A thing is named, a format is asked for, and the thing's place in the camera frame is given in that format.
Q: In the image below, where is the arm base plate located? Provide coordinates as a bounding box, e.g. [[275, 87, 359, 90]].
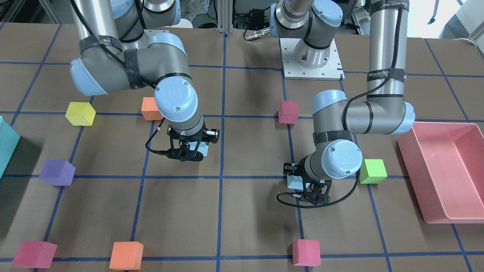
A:
[[279, 38, 345, 80]]

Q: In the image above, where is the pink plastic tray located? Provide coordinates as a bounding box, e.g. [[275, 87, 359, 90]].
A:
[[397, 122, 484, 224]]

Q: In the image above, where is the orange block front row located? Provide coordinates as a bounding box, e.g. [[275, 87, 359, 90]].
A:
[[109, 241, 144, 270]]

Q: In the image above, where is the orange block row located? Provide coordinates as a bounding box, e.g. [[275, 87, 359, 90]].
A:
[[141, 97, 164, 121], [109, 241, 144, 270]]

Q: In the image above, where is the orange block back row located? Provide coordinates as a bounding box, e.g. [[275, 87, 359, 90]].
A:
[[141, 97, 164, 121]]

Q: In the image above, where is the purple block near teal tray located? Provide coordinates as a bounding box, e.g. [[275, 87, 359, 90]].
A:
[[39, 159, 76, 186]]

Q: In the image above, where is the green block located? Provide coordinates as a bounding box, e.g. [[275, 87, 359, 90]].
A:
[[360, 159, 388, 184]]

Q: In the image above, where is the light blue block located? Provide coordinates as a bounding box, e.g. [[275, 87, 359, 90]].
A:
[[197, 141, 209, 157], [287, 175, 304, 190]]

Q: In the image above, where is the pink block back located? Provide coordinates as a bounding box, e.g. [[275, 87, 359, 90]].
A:
[[277, 100, 299, 124]]

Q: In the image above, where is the teal plastic tray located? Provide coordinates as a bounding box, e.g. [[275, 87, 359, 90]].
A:
[[0, 116, 20, 178]]

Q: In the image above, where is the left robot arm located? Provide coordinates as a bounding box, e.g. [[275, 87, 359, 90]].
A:
[[270, 0, 416, 209]]

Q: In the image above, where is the pink block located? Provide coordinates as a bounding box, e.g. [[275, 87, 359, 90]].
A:
[[11, 241, 57, 269], [292, 239, 321, 267], [277, 100, 299, 124]]

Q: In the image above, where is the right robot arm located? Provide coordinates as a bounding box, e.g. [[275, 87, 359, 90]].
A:
[[70, 0, 219, 162]]

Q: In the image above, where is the pink block front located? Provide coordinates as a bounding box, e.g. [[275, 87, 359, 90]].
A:
[[292, 239, 321, 267], [11, 241, 57, 269]]

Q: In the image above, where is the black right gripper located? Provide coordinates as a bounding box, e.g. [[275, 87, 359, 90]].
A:
[[167, 126, 220, 162]]

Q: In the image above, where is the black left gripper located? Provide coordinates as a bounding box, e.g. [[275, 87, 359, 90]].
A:
[[284, 162, 332, 206]]

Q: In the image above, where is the yellow block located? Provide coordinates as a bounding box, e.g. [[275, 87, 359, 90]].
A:
[[65, 102, 96, 126]]

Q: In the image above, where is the aluminium frame post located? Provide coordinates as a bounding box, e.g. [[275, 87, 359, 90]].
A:
[[213, 0, 234, 36]]

